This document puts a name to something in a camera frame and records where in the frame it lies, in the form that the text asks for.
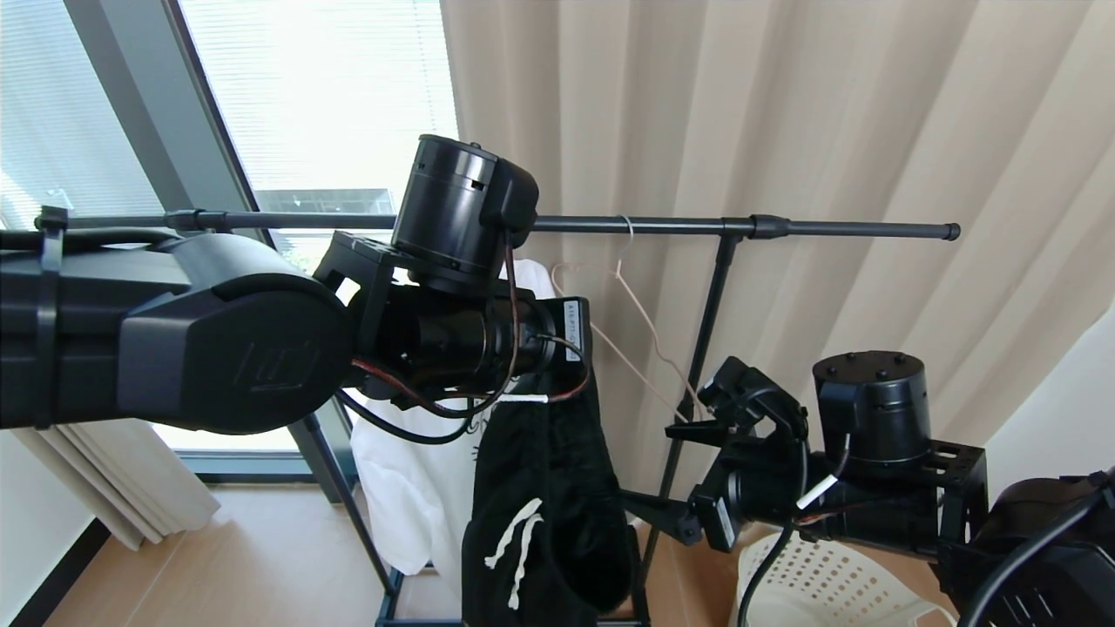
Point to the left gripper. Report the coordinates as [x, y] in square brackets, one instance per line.
[470, 340]

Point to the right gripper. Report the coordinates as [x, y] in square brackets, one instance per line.
[836, 518]

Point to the pink clothes hanger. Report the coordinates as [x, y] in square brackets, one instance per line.
[636, 368]

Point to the black shorts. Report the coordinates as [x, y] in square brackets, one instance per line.
[557, 488]

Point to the white printed t-shirt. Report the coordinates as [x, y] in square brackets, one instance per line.
[409, 496]

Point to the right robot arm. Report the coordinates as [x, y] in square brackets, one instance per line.
[871, 409]

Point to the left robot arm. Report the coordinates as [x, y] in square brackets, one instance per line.
[174, 340]

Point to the white laundry basket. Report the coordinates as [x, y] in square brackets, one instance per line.
[827, 583]

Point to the black clothes rack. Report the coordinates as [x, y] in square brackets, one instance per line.
[827, 229]

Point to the window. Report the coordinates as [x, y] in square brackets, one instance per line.
[331, 87]

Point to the beige curtain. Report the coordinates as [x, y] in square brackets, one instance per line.
[131, 479]
[740, 113]

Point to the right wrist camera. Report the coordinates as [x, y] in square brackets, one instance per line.
[740, 392]

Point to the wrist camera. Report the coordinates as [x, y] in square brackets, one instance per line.
[740, 392]
[514, 200]

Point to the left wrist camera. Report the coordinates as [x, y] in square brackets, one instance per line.
[514, 200]

